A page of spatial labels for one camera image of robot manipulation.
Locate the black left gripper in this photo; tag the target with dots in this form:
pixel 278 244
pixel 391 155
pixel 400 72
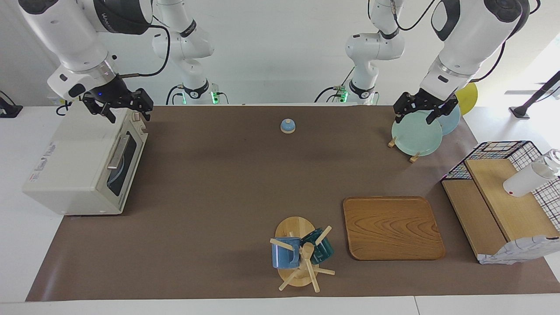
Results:
pixel 422 103

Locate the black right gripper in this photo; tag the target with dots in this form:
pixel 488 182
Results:
pixel 116 94

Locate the glass oven door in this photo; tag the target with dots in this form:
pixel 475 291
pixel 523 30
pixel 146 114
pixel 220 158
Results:
pixel 131 162

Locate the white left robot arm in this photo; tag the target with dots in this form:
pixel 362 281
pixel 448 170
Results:
pixel 468 35

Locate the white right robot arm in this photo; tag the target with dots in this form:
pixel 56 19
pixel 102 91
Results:
pixel 65 30

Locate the cream toaster oven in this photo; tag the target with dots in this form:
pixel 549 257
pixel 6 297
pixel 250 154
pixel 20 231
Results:
pixel 70 166

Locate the pale green plate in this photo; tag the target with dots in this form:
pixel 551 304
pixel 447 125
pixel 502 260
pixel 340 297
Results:
pixel 415 135

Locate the light blue plate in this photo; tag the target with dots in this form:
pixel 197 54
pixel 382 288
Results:
pixel 450 122

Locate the wooden plate rack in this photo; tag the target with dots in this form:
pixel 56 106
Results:
pixel 414 157

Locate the yellow plate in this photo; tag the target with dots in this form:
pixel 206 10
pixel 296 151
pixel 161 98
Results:
pixel 468 98

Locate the black stand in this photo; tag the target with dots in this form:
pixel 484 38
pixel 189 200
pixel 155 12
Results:
pixel 520 111

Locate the wooden serving tray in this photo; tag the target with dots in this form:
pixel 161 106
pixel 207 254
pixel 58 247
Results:
pixel 393 227

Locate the brown table mat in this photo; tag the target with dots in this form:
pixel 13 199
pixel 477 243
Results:
pixel 218 197

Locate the white cup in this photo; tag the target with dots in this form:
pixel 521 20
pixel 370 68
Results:
pixel 525 181

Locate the wooden shelf box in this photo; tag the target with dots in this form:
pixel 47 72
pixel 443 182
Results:
pixel 507 205

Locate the dark green mug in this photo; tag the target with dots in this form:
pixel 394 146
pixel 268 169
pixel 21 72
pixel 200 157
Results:
pixel 323 251

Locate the wooden mug tree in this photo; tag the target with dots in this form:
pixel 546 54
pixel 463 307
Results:
pixel 294 227

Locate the white patterned cloth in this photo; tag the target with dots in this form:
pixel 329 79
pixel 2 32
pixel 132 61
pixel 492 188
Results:
pixel 516 251

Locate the blue mug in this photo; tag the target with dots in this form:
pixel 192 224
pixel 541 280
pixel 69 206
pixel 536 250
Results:
pixel 282 256

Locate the black clamp mount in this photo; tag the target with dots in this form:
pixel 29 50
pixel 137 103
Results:
pixel 8 109

